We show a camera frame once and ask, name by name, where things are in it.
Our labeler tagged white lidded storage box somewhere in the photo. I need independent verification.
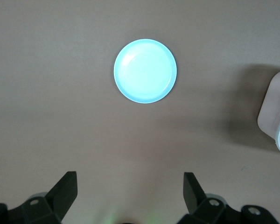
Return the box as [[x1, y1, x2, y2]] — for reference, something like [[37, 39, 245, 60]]
[[257, 68, 280, 157]]

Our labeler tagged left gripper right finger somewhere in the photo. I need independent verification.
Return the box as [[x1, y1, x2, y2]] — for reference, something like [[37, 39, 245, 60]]
[[177, 172, 277, 224]]

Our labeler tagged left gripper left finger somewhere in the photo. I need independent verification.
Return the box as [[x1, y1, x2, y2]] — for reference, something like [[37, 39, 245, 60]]
[[0, 171, 78, 224]]

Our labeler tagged light blue round plate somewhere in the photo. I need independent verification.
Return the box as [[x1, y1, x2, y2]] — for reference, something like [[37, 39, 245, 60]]
[[113, 39, 178, 105]]

